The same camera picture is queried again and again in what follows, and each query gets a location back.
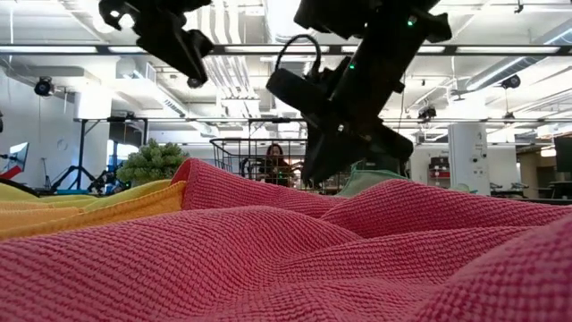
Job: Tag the black monitor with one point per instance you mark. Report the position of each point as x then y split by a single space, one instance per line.
564 154

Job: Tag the potted green succulent plant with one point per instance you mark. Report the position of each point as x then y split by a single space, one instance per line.
149 163

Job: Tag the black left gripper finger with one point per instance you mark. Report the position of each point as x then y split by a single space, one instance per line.
179 44

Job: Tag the black tripod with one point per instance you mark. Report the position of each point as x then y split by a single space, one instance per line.
77 172

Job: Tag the yellow microfiber towel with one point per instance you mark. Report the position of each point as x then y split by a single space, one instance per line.
125 193

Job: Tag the light green microfiber towel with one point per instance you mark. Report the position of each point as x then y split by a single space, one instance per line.
366 183

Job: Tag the orange microfiber towel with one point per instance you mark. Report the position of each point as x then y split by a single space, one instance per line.
89 214

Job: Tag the black metal table frame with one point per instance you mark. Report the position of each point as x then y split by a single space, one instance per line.
18 184

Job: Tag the tilted grey screen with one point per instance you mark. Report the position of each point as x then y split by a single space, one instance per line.
19 154

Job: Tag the red storage shelf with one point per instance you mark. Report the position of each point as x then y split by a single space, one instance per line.
439 174

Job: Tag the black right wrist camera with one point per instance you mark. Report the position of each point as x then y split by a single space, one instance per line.
299 91

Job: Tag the black round ceiling camera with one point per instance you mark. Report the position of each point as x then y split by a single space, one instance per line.
44 87
426 112
510 82
195 82

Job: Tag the red angled bar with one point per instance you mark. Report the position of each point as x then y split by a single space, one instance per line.
15 173

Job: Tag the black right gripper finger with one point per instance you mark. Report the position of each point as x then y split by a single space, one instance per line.
333 156

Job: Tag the black metal stand frame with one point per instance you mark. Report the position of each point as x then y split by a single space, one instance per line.
81 152

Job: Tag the person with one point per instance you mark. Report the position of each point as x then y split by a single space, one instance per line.
273 165

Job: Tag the pink microfiber towel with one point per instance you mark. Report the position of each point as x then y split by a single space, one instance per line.
268 259

